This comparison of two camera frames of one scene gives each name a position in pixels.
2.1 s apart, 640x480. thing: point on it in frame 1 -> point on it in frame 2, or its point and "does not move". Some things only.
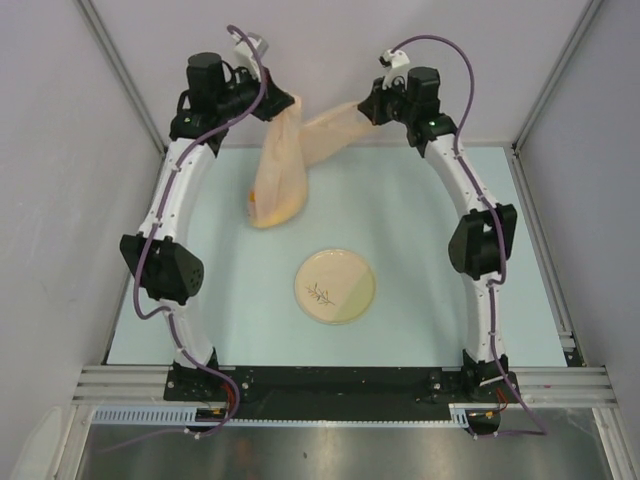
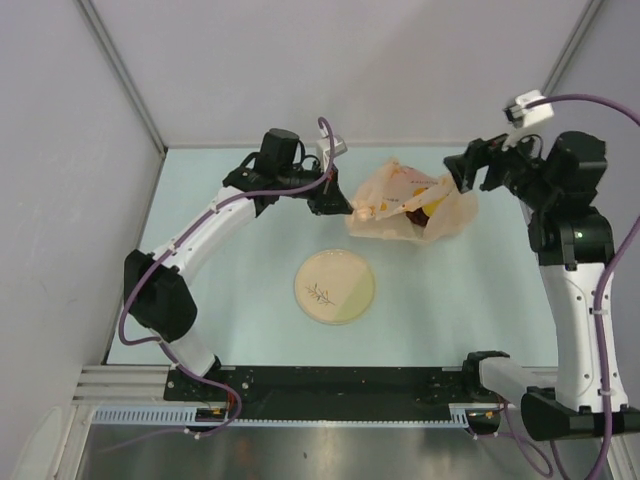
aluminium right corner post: [557, 72] does not move
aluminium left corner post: [122, 69] does not move
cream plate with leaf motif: [334, 286] does not move
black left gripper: [275, 101] -> [329, 200]
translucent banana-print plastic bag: [278, 192] -> [385, 196]
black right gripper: [373, 106] -> [477, 155]
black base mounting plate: [337, 393] does not move
